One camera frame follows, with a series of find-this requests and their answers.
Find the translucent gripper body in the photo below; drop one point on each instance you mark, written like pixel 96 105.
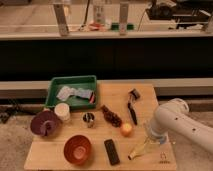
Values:
pixel 151 142

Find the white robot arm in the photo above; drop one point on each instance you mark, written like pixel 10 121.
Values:
pixel 172 115

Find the blue plastic cup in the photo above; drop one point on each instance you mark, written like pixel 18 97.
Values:
pixel 162 139

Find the small metal cup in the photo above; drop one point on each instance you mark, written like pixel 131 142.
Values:
pixel 89 119

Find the white paper cup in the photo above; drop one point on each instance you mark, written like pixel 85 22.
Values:
pixel 62 110

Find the orange fruit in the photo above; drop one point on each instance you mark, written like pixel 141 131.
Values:
pixel 126 129

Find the black remote control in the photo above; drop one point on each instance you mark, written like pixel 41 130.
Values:
pixel 111 152

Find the brown grape bunch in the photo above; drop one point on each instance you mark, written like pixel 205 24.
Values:
pixel 111 117

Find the black dish brush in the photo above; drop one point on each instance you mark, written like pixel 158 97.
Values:
pixel 133 97

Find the red item in tray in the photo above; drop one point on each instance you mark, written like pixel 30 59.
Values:
pixel 92 98

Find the orange-brown bowl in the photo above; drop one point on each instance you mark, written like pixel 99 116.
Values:
pixel 77 149

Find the green plastic tray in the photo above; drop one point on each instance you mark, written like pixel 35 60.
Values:
pixel 85 82

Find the grey-blue cloth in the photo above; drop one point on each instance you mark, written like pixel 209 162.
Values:
pixel 65 92

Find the purple bowl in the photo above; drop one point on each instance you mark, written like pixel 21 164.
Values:
pixel 44 123

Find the red object on shelf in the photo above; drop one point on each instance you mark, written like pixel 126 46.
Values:
pixel 96 27

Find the black equipment on shelf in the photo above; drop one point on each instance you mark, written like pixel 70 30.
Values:
pixel 185 13

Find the right metal frame post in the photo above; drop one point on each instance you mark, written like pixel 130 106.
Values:
pixel 123 17

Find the metal frame post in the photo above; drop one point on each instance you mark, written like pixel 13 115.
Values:
pixel 61 19
pixel 123 17

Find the left metal frame post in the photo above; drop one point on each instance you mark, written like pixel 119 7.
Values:
pixel 61 19

